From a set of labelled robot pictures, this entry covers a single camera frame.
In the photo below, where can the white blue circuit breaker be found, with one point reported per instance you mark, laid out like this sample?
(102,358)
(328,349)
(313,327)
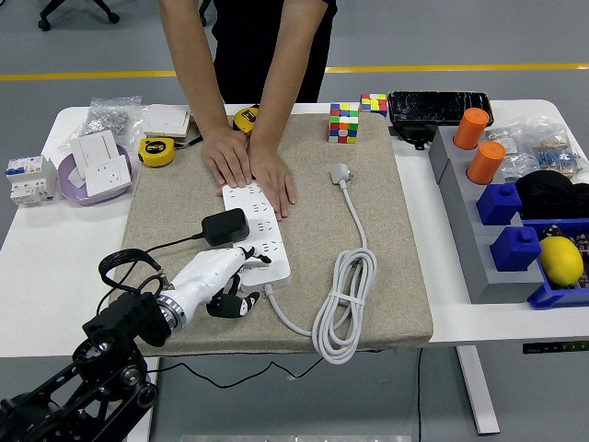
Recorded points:
(30,177)

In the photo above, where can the white wall switch box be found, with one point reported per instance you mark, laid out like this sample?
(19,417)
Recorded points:
(168,119)

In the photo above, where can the black plug adapter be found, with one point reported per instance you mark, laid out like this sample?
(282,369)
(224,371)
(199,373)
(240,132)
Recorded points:
(225,228)

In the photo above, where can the person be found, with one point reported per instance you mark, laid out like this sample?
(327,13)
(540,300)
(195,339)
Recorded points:
(267,46)

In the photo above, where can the black plastic bracket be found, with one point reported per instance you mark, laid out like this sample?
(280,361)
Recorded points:
(414,134)

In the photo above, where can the person's left hand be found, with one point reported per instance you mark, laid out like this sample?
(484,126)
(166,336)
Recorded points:
(273,177)

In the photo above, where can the white wall socket panel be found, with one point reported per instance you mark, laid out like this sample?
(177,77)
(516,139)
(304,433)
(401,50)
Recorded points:
(107,177)

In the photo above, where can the clear bag of screws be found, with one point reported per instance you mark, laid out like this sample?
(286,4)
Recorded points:
(112,117)

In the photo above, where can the blue square peg block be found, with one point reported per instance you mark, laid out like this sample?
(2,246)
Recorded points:
(515,251)
(499,205)

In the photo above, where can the black cloth bundle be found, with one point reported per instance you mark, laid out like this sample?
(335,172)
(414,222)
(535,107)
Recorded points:
(547,193)

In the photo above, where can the grey-brown fabric mat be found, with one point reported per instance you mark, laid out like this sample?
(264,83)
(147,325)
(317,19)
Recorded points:
(184,198)

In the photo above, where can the blue plastic bin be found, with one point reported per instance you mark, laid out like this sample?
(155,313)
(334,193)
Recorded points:
(552,297)

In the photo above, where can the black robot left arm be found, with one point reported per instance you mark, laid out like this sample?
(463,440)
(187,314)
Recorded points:
(129,317)

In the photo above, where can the clear bag small parts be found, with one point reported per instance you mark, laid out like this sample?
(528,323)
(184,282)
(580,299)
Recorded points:
(508,156)

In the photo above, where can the black table control panel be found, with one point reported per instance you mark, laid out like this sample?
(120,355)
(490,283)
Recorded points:
(554,347)

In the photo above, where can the white switch plate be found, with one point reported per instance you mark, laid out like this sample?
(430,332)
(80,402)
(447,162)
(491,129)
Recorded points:
(94,147)

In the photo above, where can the grey peg block board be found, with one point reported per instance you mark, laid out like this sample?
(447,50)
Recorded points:
(460,207)

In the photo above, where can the person's right forearm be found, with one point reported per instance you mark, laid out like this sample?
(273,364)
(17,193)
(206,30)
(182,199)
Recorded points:
(198,69)

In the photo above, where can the orange cylinder peg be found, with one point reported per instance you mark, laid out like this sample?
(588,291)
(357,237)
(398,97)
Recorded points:
(471,129)
(487,162)

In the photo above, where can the black plastic tray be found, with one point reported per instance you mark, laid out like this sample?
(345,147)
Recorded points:
(439,107)

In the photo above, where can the person's left forearm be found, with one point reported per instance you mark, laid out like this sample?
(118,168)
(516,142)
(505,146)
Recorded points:
(285,78)

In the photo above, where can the dark circuit board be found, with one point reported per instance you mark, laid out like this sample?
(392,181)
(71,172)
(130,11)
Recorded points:
(583,258)

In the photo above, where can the yellow lemon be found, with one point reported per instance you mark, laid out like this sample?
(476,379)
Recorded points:
(561,261)

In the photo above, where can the clear bag of resistors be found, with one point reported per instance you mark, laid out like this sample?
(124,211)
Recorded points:
(557,154)

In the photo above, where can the purple plastic bowl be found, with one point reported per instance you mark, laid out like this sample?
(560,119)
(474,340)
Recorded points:
(69,189)

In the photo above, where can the large colourful puzzle cube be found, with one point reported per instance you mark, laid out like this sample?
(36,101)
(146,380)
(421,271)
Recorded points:
(343,123)

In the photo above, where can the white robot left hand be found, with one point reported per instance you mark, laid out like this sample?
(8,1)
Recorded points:
(202,276)

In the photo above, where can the small colourful puzzle cube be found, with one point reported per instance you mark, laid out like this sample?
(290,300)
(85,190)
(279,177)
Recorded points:
(373,104)

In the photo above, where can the black office chair base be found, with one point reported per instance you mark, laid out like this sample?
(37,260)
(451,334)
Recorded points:
(73,11)

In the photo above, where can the white power strip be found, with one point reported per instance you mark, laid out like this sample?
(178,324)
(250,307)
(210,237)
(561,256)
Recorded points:
(276,274)

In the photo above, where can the person's right hand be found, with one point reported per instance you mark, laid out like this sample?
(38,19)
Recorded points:
(230,159)

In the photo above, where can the white table leg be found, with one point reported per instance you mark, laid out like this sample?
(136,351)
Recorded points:
(145,419)
(476,387)

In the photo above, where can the yellow black tape measure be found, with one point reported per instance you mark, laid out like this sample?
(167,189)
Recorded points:
(245,119)

